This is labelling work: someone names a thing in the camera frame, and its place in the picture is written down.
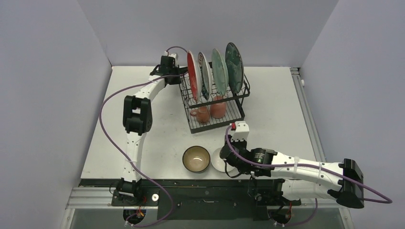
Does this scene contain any white bowl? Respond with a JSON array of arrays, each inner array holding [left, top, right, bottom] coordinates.
[[211, 148, 225, 173]]

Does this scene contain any red teal plate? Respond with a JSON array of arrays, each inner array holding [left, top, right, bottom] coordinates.
[[187, 51, 202, 103]]

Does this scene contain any brown black bowl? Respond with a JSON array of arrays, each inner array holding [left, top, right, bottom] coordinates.
[[182, 146, 211, 173]]

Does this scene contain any white plate blue rim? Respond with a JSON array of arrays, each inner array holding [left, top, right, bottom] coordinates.
[[198, 52, 213, 101]]

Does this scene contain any large pink mug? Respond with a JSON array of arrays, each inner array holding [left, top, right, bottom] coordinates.
[[210, 102, 226, 119]]

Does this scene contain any black wire dish rack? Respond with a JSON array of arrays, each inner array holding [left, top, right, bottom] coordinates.
[[179, 74, 250, 134]]

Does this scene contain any small orange mug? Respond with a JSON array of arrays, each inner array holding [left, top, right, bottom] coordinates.
[[190, 106, 211, 124]]

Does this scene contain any light green flower plate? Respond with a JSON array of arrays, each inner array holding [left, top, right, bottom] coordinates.
[[212, 48, 229, 96]]

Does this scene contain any dark blue plate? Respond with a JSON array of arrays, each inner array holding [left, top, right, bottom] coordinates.
[[225, 42, 244, 94]]

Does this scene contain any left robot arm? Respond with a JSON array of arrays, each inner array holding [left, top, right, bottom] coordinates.
[[117, 53, 187, 205]]

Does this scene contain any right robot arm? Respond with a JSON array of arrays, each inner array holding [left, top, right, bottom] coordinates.
[[219, 142, 364, 209]]

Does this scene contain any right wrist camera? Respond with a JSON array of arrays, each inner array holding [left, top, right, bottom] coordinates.
[[231, 121, 250, 142]]

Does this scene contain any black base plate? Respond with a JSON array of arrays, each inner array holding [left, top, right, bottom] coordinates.
[[79, 179, 301, 220]]

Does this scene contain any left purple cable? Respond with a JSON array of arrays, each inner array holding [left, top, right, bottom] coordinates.
[[99, 46, 189, 228]]

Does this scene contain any purple cable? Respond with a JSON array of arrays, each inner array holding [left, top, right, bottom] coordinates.
[[99, 46, 189, 228], [224, 126, 393, 227]]

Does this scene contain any aluminium rail right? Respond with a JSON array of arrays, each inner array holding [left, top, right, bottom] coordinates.
[[290, 67, 326, 162]]

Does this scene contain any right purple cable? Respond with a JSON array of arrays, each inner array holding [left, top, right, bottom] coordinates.
[[224, 126, 393, 227]]

